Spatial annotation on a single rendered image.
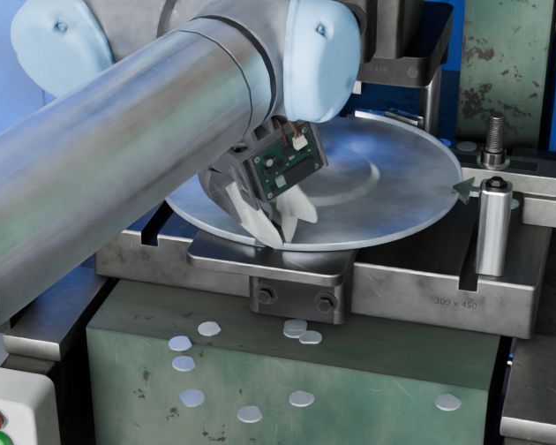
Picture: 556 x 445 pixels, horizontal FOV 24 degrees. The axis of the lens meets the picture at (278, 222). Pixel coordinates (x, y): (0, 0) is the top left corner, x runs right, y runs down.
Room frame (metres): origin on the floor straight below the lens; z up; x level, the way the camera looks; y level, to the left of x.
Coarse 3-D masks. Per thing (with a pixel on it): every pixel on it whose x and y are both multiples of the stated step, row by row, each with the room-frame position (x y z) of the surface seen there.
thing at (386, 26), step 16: (336, 0) 1.10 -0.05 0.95; (352, 0) 1.10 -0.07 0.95; (368, 0) 1.10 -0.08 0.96; (384, 0) 1.12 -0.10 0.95; (400, 0) 1.12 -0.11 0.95; (416, 0) 1.18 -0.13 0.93; (368, 16) 1.10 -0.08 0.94; (384, 16) 1.12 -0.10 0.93; (400, 16) 1.12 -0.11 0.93; (416, 16) 1.19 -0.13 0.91; (368, 32) 1.10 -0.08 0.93; (384, 32) 1.12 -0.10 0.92; (400, 32) 1.12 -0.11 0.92; (368, 48) 1.10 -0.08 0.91; (384, 48) 1.12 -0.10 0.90; (400, 48) 1.12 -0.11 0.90
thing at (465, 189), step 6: (468, 180) 1.07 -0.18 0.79; (474, 180) 1.08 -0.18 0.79; (456, 186) 1.06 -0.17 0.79; (462, 186) 1.06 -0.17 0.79; (468, 186) 1.06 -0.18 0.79; (474, 186) 1.06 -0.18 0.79; (456, 192) 1.05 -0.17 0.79; (462, 192) 1.05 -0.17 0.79; (468, 192) 1.05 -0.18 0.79; (474, 192) 1.05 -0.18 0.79; (462, 198) 1.04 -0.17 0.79; (468, 198) 1.04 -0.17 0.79
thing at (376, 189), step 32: (320, 128) 1.20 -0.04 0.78; (352, 128) 1.20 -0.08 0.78; (384, 128) 1.20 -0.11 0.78; (416, 128) 1.19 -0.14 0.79; (352, 160) 1.11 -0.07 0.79; (384, 160) 1.13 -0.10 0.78; (416, 160) 1.13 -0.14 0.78; (448, 160) 1.13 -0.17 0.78; (192, 192) 1.06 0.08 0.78; (320, 192) 1.05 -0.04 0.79; (352, 192) 1.05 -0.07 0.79; (384, 192) 1.06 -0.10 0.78; (416, 192) 1.06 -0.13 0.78; (224, 224) 1.00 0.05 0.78; (320, 224) 1.00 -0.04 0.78; (352, 224) 1.00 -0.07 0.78; (384, 224) 1.00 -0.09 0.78; (416, 224) 1.00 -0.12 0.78
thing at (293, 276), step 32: (192, 256) 0.95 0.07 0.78; (224, 256) 0.95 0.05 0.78; (256, 256) 0.95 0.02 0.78; (288, 256) 0.95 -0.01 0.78; (320, 256) 0.95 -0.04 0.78; (352, 256) 0.95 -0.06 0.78; (256, 288) 1.05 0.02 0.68; (288, 288) 1.05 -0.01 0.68; (320, 288) 1.04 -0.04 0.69; (320, 320) 1.04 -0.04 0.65
